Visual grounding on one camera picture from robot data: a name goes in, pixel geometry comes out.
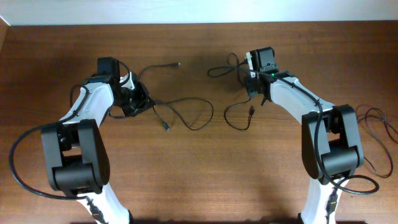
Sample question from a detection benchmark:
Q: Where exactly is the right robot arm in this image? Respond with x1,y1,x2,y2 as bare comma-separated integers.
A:
244,47,367,223

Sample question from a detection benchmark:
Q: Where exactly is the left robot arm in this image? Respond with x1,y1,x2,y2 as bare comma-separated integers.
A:
41,57,154,223

